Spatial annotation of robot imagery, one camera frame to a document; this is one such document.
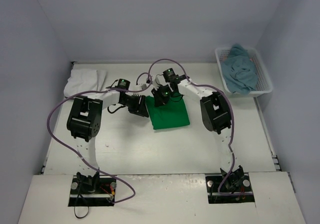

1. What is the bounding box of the white laundry basket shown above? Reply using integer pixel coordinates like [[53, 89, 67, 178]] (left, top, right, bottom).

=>
[[214, 46, 273, 98]]

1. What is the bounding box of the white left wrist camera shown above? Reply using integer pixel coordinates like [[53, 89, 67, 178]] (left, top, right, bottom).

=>
[[134, 83, 148, 93]]

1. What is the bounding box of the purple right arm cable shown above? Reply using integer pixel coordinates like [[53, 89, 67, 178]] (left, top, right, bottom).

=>
[[148, 58, 236, 196]]

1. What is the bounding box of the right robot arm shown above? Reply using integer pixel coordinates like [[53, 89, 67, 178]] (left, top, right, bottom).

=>
[[148, 68, 240, 190]]

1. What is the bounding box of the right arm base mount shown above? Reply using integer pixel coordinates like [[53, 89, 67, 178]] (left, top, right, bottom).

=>
[[205, 175, 256, 205]]

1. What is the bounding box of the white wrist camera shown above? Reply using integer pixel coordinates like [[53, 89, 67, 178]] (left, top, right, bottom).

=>
[[152, 75, 163, 90], [134, 83, 148, 93]]

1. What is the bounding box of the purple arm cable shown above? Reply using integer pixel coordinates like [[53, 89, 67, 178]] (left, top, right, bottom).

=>
[[148, 58, 236, 196], [46, 72, 153, 205]]

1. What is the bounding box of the white t shirt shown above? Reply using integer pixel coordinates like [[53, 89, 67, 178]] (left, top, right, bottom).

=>
[[63, 69, 108, 97]]

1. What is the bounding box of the black loop cable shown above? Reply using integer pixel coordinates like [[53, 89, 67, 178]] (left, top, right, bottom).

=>
[[73, 183, 91, 219]]

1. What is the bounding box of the light blue garment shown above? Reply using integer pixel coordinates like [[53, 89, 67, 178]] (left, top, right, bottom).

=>
[[220, 44, 258, 95]]

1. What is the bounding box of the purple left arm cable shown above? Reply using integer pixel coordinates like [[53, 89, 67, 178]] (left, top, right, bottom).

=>
[[46, 72, 153, 205]]

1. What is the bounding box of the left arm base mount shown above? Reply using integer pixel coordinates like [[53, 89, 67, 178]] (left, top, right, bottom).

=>
[[68, 176, 117, 207]]

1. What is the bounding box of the green t shirt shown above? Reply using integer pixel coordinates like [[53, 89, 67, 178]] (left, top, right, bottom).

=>
[[145, 96, 190, 130]]

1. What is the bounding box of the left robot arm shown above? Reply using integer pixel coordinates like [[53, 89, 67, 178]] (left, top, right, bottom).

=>
[[66, 79, 149, 194]]

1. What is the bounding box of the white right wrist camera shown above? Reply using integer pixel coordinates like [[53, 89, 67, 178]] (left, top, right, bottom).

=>
[[152, 75, 163, 90]]

